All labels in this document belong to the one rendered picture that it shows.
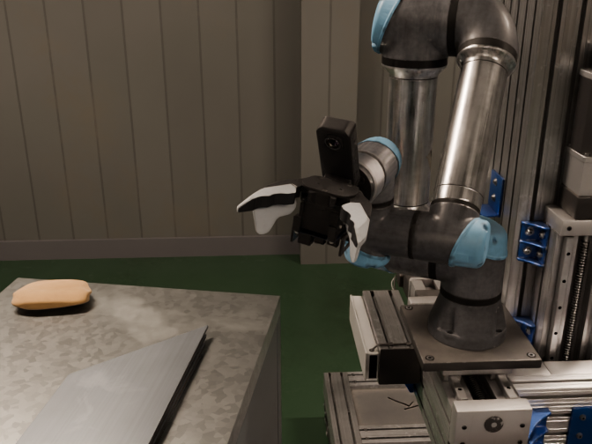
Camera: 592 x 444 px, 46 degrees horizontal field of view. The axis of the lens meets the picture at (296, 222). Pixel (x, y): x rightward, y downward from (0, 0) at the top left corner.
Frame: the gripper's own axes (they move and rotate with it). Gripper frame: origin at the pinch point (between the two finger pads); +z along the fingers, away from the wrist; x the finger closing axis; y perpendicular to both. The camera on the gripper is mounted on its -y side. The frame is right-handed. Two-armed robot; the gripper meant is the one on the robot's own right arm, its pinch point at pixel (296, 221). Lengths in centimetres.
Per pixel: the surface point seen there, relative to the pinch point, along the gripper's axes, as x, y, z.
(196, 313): 33, 46, -40
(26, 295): 65, 46, -27
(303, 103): 103, 66, -275
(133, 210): 189, 144, -247
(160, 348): 30, 43, -22
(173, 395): 20.8, 41.7, -11.2
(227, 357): 19, 44, -28
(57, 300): 59, 46, -29
